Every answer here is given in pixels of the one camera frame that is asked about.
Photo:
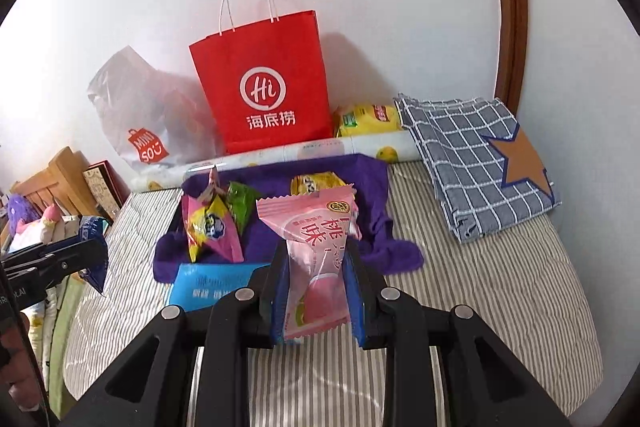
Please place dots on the checkered cloth with star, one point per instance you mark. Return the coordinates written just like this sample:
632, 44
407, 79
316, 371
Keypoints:
465, 157

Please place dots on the brown wooden door frame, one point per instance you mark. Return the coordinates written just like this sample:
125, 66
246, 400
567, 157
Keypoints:
510, 7

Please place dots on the green snack packet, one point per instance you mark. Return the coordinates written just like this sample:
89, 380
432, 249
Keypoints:
242, 204

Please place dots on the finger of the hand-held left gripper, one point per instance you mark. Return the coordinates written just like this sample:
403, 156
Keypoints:
65, 243
60, 264

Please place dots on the white plastic bag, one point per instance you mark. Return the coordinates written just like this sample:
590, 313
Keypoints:
140, 107

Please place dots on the purple plush toy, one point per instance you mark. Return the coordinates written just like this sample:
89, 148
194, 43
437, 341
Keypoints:
20, 209

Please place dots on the fruit print rolled mat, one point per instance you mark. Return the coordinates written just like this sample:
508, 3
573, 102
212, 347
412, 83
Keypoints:
320, 149

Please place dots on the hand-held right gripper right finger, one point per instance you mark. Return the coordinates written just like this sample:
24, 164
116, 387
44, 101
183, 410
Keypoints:
357, 307

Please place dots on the red paper bag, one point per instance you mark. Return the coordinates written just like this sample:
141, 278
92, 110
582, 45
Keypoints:
260, 72

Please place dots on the wooden headboard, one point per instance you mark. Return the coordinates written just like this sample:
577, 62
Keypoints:
65, 177

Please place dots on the yellow snack bag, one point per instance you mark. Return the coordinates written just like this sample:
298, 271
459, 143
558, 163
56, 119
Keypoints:
365, 119

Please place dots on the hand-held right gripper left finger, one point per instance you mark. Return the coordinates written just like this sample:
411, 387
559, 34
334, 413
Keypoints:
279, 307

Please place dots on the pink peach snack packet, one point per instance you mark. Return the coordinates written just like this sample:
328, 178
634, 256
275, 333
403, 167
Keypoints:
315, 247

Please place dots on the pink yellow snack packet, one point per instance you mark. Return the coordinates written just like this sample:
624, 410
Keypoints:
212, 227

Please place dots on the blue tissue pack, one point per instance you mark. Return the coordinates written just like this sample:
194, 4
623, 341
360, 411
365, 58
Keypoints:
210, 287

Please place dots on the green quilt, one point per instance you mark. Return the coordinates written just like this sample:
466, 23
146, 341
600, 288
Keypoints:
62, 342

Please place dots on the purple towel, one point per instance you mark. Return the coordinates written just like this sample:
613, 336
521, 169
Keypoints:
380, 217

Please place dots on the yellow triangular snack packet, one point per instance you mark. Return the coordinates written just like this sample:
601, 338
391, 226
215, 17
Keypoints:
315, 183

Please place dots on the pink plush toy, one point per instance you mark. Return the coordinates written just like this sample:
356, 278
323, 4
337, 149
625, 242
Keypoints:
47, 217

